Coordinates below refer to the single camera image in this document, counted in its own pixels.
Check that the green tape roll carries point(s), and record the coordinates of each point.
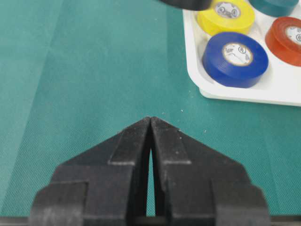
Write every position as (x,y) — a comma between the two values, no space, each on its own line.
(275,8)

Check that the yellow tape roll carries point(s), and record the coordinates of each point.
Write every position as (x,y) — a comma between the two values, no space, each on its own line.
(226,16)

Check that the blue tape roll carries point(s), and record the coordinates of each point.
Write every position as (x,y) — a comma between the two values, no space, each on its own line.
(234,60)

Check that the black tape roll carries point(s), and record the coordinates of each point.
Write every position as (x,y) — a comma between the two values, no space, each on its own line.
(193,5)

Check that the green table cloth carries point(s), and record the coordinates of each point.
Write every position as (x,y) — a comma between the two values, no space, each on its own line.
(74,73)

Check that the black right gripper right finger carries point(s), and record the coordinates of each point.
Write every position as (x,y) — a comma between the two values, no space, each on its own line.
(203,187)

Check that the red tape roll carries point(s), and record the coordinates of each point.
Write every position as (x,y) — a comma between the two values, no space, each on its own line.
(284,39)

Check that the white rectangular plastic case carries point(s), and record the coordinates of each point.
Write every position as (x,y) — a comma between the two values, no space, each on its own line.
(280,84)

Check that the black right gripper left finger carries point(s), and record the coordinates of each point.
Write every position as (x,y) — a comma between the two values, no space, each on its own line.
(103,186)

